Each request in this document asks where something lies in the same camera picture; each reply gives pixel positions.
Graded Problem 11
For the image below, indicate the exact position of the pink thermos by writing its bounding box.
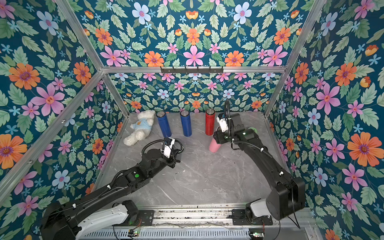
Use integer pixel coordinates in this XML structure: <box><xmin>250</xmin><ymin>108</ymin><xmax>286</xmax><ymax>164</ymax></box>
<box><xmin>209</xmin><ymin>139</ymin><xmax>221</xmax><ymax>153</ymax></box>

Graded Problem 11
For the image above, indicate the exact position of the red thermos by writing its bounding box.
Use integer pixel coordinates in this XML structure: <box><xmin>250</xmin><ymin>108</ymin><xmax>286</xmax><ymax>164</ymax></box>
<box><xmin>205</xmin><ymin>108</ymin><xmax>216</xmax><ymax>136</ymax></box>

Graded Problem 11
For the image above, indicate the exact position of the blue thermos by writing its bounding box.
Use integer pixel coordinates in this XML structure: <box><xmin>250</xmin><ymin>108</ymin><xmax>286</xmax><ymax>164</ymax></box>
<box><xmin>180</xmin><ymin>110</ymin><xmax>192</xmax><ymax>137</ymax></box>
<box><xmin>156</xmin><ymin>111</ymin><xmax>172</xmax><ymax>138</ymax></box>

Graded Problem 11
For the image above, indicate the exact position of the grey microfibre cloth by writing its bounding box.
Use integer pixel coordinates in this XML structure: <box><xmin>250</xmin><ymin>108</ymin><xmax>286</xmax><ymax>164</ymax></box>
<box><xmin>169</xmin><ymin>138</ymin><xmax>185</xmax><ymax>157</ymax></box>

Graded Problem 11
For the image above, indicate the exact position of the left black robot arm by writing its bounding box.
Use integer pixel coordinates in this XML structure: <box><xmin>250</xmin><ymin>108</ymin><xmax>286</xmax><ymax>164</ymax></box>
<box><xmin>40</xmin><ymin>149</ymin><xmax>183</xmax><ymax>240</ymax></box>

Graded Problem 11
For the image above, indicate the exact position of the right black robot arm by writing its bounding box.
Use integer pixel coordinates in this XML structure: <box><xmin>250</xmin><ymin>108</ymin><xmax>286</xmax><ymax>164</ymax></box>
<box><xmin>214</xmin><ymin>114</ymin><xmax>306</xmax><ymax>220</ymax></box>

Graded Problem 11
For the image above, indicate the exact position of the green round lid container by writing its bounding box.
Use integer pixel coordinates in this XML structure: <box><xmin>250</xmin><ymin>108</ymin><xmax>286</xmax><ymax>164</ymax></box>
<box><xmin>249</xmin><ymin>127</ymin><xmax>258</xmax><ymax>134</ymax></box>

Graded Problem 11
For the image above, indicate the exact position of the white teddy bear toy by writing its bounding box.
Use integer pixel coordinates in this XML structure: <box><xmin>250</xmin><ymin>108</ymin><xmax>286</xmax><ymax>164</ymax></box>
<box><xmin>123</xmin><ymin>110</ymin><xmax>156</xmax><ymax>146</ymax></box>

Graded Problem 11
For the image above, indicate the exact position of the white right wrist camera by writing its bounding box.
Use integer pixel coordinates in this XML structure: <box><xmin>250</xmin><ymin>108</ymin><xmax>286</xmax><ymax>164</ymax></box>
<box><xmin>217</xmin><ymin>114</ymin><xmax>229</xmax><ymax>133</ymax></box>

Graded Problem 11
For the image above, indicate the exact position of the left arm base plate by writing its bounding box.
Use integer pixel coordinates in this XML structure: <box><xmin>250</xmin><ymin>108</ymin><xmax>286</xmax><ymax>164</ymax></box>
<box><xmin>113</xmin><ymin>210</ymin><xmax>155</xmax><ymax>228</ymax></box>

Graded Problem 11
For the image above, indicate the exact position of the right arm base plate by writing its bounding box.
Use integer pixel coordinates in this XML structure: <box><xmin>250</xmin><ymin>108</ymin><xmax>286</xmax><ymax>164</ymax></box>
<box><xmin>227</xmin><ymin>209</ymin><xmax>273</xmax><ymax>226</ymax></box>

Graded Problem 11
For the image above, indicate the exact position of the black hook rail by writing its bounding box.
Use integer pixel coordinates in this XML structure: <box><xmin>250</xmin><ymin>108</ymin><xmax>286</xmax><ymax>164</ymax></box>
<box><xmin>160</xmin><ymin>67</ymin><xmax>224</xmax><ymax>74</ymax></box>

